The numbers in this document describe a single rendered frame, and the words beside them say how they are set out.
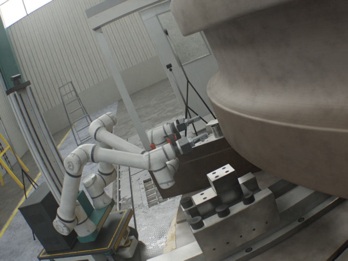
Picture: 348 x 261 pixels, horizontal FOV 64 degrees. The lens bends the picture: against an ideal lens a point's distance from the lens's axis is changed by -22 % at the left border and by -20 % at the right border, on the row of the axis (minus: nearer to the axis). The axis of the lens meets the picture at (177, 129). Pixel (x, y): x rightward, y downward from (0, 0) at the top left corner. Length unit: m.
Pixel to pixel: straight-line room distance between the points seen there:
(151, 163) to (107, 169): 1.16
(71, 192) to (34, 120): 0.87
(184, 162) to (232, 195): 1.14
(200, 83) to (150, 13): 1.48
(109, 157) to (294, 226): 1.19
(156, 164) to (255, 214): 0.60
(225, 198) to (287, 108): 0.65
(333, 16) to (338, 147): 0.40
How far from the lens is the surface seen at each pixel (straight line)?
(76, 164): 2.00
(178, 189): 2.90
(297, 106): 1.19
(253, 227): 1.69
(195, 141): 1.80
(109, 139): 2.38
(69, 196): 2.20
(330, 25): 1.01
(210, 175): 1.70
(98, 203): 2.94
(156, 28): 5.55
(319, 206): 1.95
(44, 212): 2.74
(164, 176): 1.82
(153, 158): 1.79
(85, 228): 2.58
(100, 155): 2.09
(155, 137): 2.24
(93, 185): 2.89
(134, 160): 2.00
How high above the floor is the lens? 1.50
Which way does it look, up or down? 14 degrees down
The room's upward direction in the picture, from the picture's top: 24 degrees counter-clockwise
